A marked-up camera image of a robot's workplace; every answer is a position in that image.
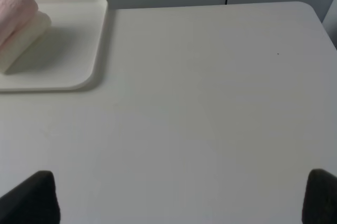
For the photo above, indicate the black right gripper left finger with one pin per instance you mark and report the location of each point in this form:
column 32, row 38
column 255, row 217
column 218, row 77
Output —
column 32, row 201

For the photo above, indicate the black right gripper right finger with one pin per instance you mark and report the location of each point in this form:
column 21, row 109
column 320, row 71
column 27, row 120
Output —
column 319, row 205

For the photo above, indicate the white towel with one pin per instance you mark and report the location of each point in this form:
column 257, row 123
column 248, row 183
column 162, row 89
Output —
column 22, row 39

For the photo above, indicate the pink towel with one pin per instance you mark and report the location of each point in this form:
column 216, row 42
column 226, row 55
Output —
column 14, row 15

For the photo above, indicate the white plastic tray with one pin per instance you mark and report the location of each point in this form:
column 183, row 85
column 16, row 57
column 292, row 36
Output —
column 65, row 57

